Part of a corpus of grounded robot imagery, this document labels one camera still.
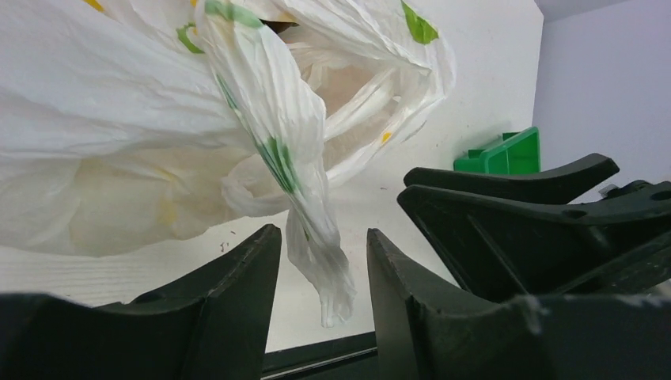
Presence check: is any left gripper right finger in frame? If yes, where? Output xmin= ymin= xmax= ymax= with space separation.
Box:
xmin=366 ymin=229 xmax=670 ymax=379

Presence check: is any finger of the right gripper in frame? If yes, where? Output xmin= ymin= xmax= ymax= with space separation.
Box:
xmin=404 ymin=153 xmax=620 ymax=204
xmin=397 ymin=182 xmax=670 ymax=302

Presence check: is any green plastic tray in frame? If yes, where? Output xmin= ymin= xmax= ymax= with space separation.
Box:
xmin=453 ymin=127 xmax=540 ymax=175

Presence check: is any white plastic bag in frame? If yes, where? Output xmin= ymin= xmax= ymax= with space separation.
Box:
xmin=1 ymin=1 xmax=456 ymax=327

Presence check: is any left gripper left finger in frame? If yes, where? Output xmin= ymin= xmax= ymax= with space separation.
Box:
xmin=1 ymin=224 xmax=282 ymax=379

